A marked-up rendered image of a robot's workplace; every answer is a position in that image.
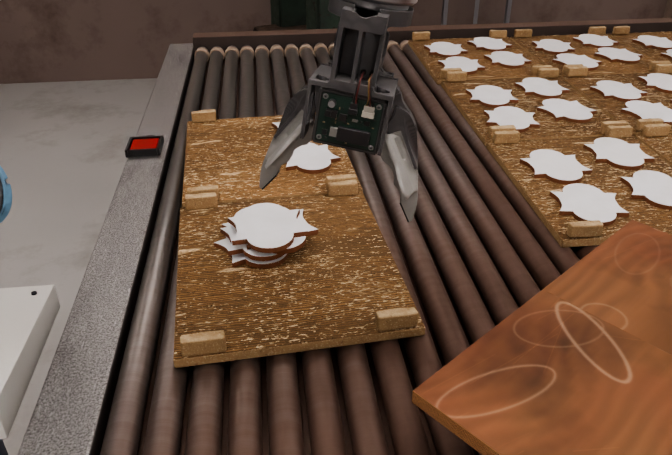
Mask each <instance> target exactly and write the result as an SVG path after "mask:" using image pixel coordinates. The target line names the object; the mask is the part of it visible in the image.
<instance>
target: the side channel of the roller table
mask: <svg viewBox="0 0 672 455"><path fill-rule="evenodd" d="M598 26H605V27H606V33H605V34H607V33H612V31H613V28H614V27H617V26H630V31H629V33H633V32H638V33H643V32H648V31H649V32H660V31H664V32H669V31H672V18H654V19H622V20H591V21H559V22H527V23H495V24H463V25H432V26H408V27H389V28H387V31H388V32H389V33H390V37H389V40H393V41H395V42H397V43H398V44H400V42H401V41H403V40H412V32H425V31H429V32H430V39H446V38H449V39H451V38H474V37H476V38H477V37H489V31H490V30H507V37H509V38H510V37H514V31H515V29H532V36H541V35H545V36H553V35H568V34H572V35H580V34H588V29H589V27H598ZM336 32H337V28H336V29H304V30H273V31H241V32H209V33H194V35H193V47H194V54H195V51H196V50H197V49H198V48H199V47H206V48H207V49H208V51H209V55H210V51H211V49H212V48H213V47H215V46H220V47H221V48H222V49H223V51H224V59H225V50H226V49H227V47H229V46H235V47H237V49H238V51H239V58H240V50H241V48H242V47H243V46H244V45H249V46H251V47H252V48H253V50H254V58H255V49H256V47H257V46H258V45H265V46H266V47H267V48H268V50H269V51H270V48H271V46H272V45H274V44H279V45H280V46H281V47H282V48H283V50H285V47H286V45H288V44H294V45H295V46H296V47H297V48H298V51H299V48H300V46H301V45H302V44H303V43H308V44H309V45H310V46H311V47H312V48H313V50H314V46H315V45H316V44H317V43H323V44H324V45H326V47H327V49H328V46H329V45H330V44H331V43H332V42H334V40H335V36H336Z"/></svg>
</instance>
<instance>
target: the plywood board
mask: <svg viewBox="0 0 672 455"><path fill-rule="evenodd" d="M412 403H413V404H415V405H416V406H417V407H419V408H420V409H421V410H423V411H424V412H425V413H427V414H428V415H429V416H431V417H432V418H433V419H435V420H436V421H437V422H439V423H440V424H441V425H443V426H444V427H445V428H447V429H448V430H449V431H451V432H452V433H453V434H455V435H456V436H458V437H459V438H460V439H462V440H463V441H464V442H466V443H467V444H468V445H470V446H471V447H472V448H474V449H475V450H476V451H478V452H479V453H480V454H482V455H672V235H671V234H668V233H666V232H663V231H660V230H658V229H655V228H653V227H650V226H648V225H645V224H643V223H640V222H637V221H635V220H631V221H630V222H628V223H627V224H626V225H625V226H623V227H622V228H621V229H619V230H618V231H617V232H616V233H614V234H613V235H612V236H610V237H609V238H608V239H607V240H605V241H604V242H603V243H602V244H600V245H599V246H598V247H596V248H595V249H594V250H593V251H591V252H590V253H589V254H587V255H586V256H585V257H584V258H582V259H581V260H580V261H578V262H577V263H576V264H575V265H573V266H572V267H571V268H569V269H568V270H567V271H566V272H564V273H563V274H562V275H560V276H559V277H558V278H557V279H555V280H554V281H553V282H551V283H550V284H549V285H548V286H546V287H545V288H544V289H542V290H541V291H540V292H539V293H537V294H536V295H535V296H533V297H532V298H531V299H530V300H528V301H527V302H526V303H525V304H523V305H522V306H521V307H519V308H518V309H517V310H516V311H514V312H513V313H512V314H510V315H509V316H508V317H507V318H505V319H504V320H503V321H501V322H500V323H499V324H498V325H496V326H495V327H494V328H492V329H491V330H490V331H489V332H487V333H486V334H485V335H483V336H482V337H481V338H480V339H478V340H477V341H476V342H474V343H473V344H472V345H471V346H469V347H468V348H467V349H465V350H464V351H463V352H462V353H460V354H459V355H458V356H456V357H455V358H454V359H453V360H451V361H450V362H449V363H447V364H446V365H445V366H444V367H442V368H441V369H440V370H439V371H437V372H436V373H435V374H433V375H432V376H431V377H430V378H428V379H427V380H426V381H424V382H423V383H422V384H421V385H419V386H418V387H417V388H415V389H414V390H413V393H412Z"/></svg>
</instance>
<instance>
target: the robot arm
mask: <svg viewBox="0 0 672 455"><path fill-rule="evenodd" d="M0 1H1V0H0ZM417 1H418V0H329V5H328V11H329V12H331V13H333V14H335V15H337V16H340V22H339V24H338V28H337V32H336V36H335V40H334V58H333V60H330V61H329V62H328V64H327V63H321V65H320V66H319V67H318V68H317V70H316V71H315V72H314V73H313V75H312V76H311V77H310V78H309V81H308V84H307V85H305V86H304V87H302V88H301V89H300V90H299V91H298V92H297V93H296V94H295V95H294V96H293V97H292V98H291V100H290V101H289V102H288V104H287V106H286V108H285V110H284V113H283V116H282V119H281V121H280V124H279V127H278V129H277V132H276V134H275V135H274V137H273V139H272V141H271V143H270V146H269V148H268V151H267V153H266V156H265V158H264V161H263V164H262V167H261V172H260V184H259V187H260V188H261V189H262V190H263V189H264V188H265V187H266V186H267V185H268V184H269V183H270V182H271V181H272V180H273V179H274V178H275V177H276V176H277V175H278V173H279V172H280V170H279V169H280V167H281V165H283V164H284V163H287V162H288V161H289V160H290V158H291V157H292V155H293V152H294V150H295V149H296V148H298V147H300V146H302V145H307V144H308V143H309V142H310V141H311V140H313V142H317V143H322V144H326V145H331V146H336V147H340V148H345V149H350V150H354V151H359V152H363V153H368V154H373V155H375V153H376V154H377V152H378V154H377V155H380V156H381V158H382V160H383V161H384V162H385V163H386V164H387V165H388V166H389V167H390V168H391V170H392V172H393V175H394V186H395V187H396V188H397V189H398V190H399V192H400V196H401V197H400V206H401V208H402V210H403V213H404V215H405V217H406V219H407V222H410V221H412V219H413V216H414V213H415V210H416V206H417V199H418V131H417V125H416V121H415V118H414V116H413V114H412V112H411V110H410V109H409V107H408V106H407V105H406V103H405V102H404V99H403V96H402V92H401V91H400V87H399V86H398V85H397V84H398V79H399V78H394V73H391V72H387V71H384V69H383V68H382V67H383V63H384V58H385V54H386V50H387V45H388V41H389V37H390V33H389V32H388V31H387V28H389V27H408V26H410V25H411V21H412V16H413V12H414V8H413V7H411V6H412V5H414V4H416V3H417ZM315 112H316V114H315ZM382 130H383V131H382ZM386 132H387V133H386ZM7 178H8V177H7V175H6V173H5V171H4V170H3V168H2V167H1V166H0V223H1V222H2V221H3V220H4V219H5V218H6V217H7V215H8V214H9V211H10V209H11V205H12V189H11V185H10V184H8V183H7V182H6V179H7Z"/></svg>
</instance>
